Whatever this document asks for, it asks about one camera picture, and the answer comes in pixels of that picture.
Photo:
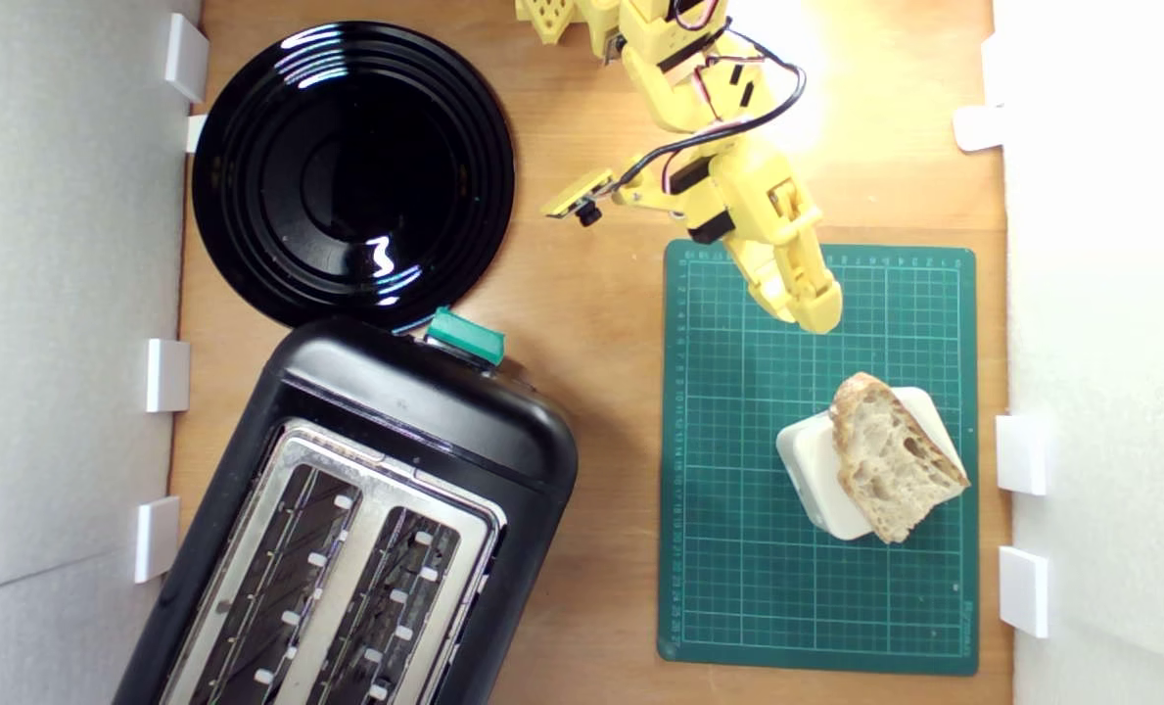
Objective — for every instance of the white wall clip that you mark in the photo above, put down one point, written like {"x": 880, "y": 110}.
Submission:
{"x": 978, "y": 127}
{"x": 167, "y": 375}
{"x": 1022, "y": 455}
{"x": 196, "y": 133}
{"x": 1024, "y": 590}
{"x": 995, "y": 69}
{"x": 157, "y": 539}
{"x": 187, "y": 57}

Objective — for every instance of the white rounded block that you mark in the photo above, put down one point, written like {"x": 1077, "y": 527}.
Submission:
{"x": 812, "y": 470}

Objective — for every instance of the yellow wrist camera mount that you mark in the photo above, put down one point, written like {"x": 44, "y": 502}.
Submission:
{"x": 577, "y": 193}

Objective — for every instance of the black round plate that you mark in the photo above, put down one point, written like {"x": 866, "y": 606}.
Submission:
{"x": 347, "y": 176}

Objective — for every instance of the black two-slot toaster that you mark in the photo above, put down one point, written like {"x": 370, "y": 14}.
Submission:
{"x": 425, "y": 401}

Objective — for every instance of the brown bread slice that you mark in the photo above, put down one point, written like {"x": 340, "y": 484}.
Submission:
{"x": 885, "y": 460}

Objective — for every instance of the green cutting mat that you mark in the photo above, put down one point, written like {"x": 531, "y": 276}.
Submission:
{"x": 738, "y": 587}

